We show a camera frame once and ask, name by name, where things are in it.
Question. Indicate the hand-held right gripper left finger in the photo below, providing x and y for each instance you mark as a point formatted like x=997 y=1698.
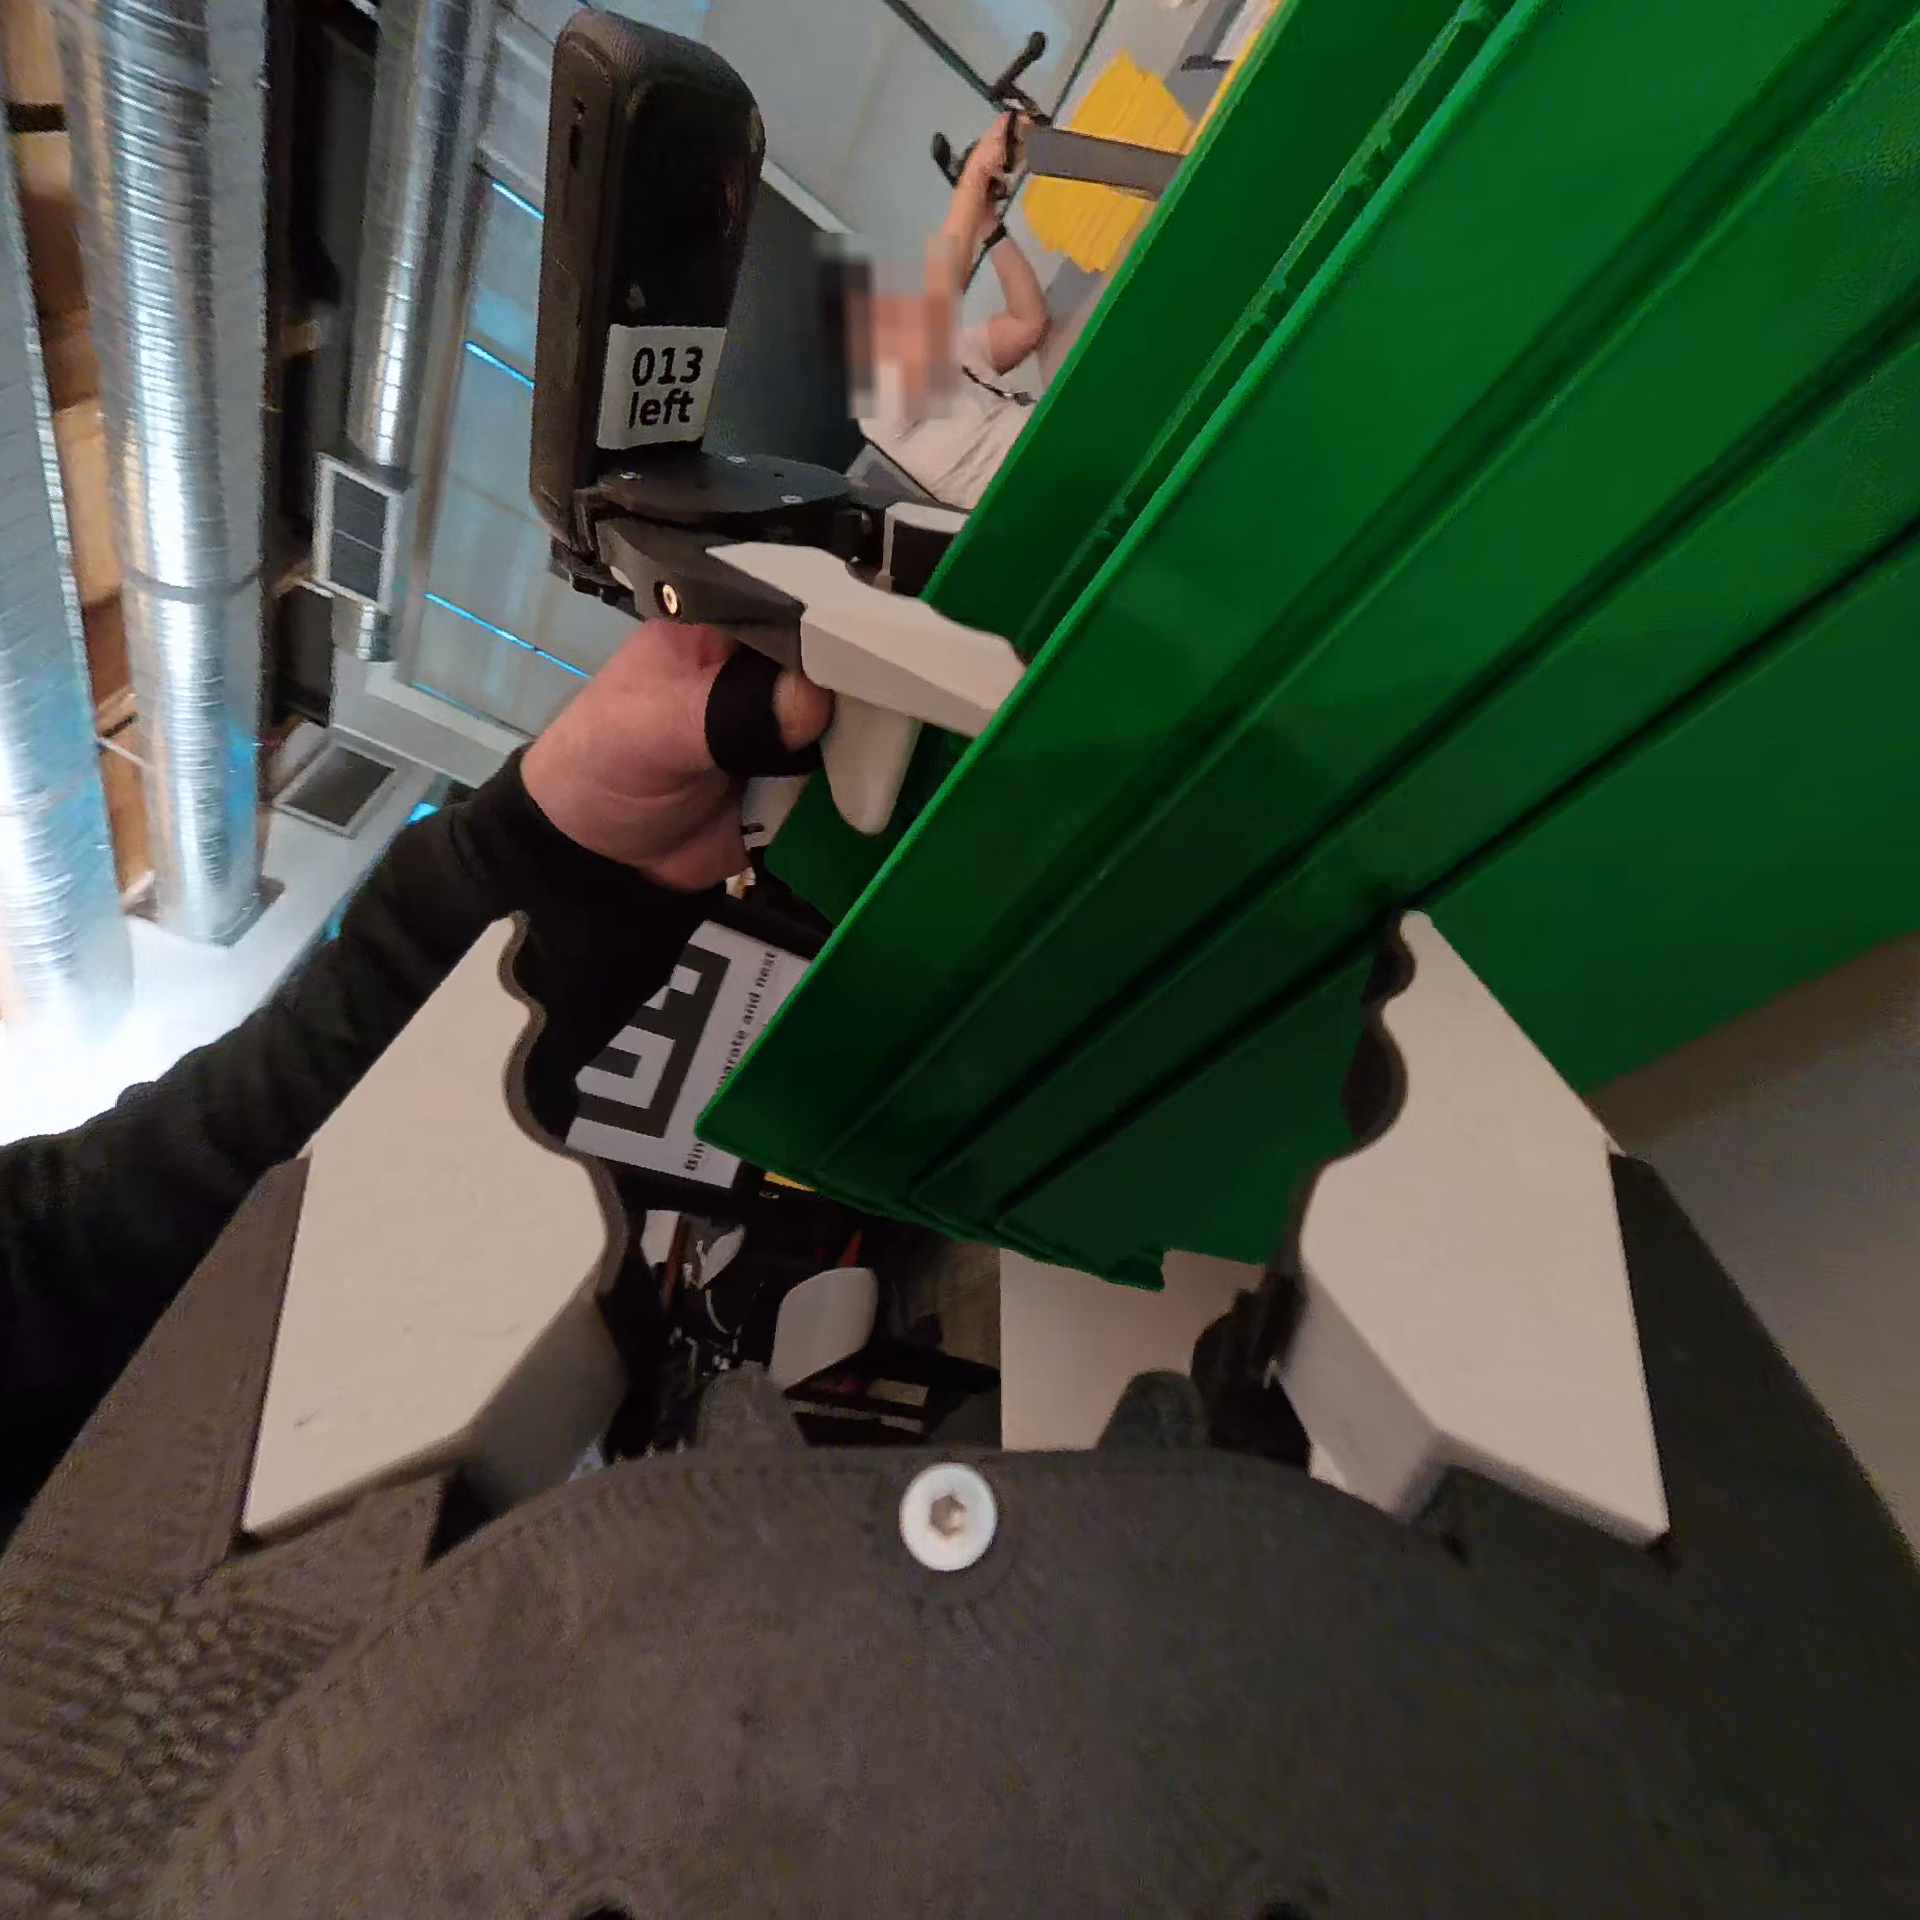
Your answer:
x=435 y=1291

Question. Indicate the yellow mat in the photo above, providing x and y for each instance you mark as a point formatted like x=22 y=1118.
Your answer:
x=1149 y=150

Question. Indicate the silver ventilation duct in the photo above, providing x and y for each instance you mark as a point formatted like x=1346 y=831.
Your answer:
x=180 y=450
x=413 y=225

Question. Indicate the black and white paper tag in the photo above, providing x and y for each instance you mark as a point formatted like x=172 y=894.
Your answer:
x=661 y=1050

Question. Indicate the white vent grille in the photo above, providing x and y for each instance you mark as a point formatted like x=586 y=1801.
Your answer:
x=357 y=529

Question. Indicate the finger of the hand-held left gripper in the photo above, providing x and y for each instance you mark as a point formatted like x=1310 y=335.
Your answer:
x=923 y=542
x=900 y=652

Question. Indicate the person's left hand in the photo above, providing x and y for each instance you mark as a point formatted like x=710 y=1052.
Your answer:
x=631 y=751

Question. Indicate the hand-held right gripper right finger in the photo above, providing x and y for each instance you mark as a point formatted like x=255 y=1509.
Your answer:
x=1478 y=1291

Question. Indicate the person's left forearm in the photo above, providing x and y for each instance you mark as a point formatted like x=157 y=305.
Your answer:
x=270 y=1080

